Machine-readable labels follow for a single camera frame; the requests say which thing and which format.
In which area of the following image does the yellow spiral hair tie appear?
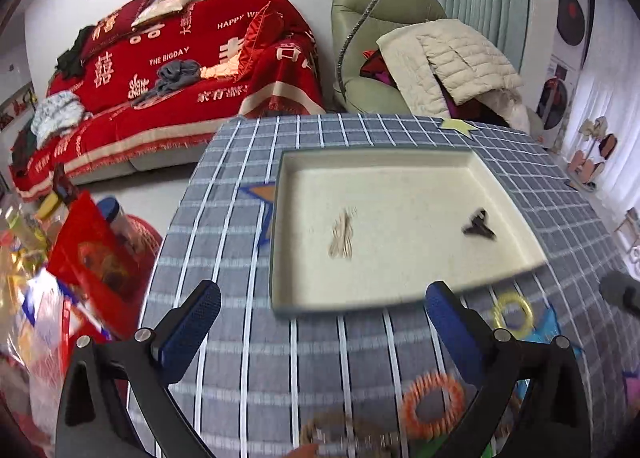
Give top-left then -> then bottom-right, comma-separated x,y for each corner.
491,291 -> 535,341

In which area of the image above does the orange spiral hair tie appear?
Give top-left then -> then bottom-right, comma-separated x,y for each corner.
399,371 -> 468,442

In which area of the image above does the cream jewelry tray box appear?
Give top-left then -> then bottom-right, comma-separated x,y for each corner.
269,147 -> 548,316

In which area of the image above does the black hair claw clip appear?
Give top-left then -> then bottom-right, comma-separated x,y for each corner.
462,209 -> 496,241

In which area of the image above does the beige puffer jacket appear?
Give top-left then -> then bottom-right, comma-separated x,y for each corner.
376,19 -> 530,134

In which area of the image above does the white knit garment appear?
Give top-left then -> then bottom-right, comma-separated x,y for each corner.
30,90 -> 91,149

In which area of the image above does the red blanket covered sofa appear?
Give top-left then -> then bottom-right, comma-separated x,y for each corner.
10,0 -> 323,201

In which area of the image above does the grey garment on sofa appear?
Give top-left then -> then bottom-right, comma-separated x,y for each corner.
132,60 -> 201,104

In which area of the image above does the green armchair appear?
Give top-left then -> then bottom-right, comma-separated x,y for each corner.
331,0 -> 446,114

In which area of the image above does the red cushion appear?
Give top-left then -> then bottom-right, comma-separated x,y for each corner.
80,0 -> 154,63

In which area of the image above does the flexible gooseneck phone holder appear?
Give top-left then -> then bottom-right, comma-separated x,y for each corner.
336,0 -> 379,99

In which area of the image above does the printed pillow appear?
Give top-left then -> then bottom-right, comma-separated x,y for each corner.
131,0 -> 196,30

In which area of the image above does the tan braided rope bracelet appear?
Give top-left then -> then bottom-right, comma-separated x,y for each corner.
298,411 -> 402,458

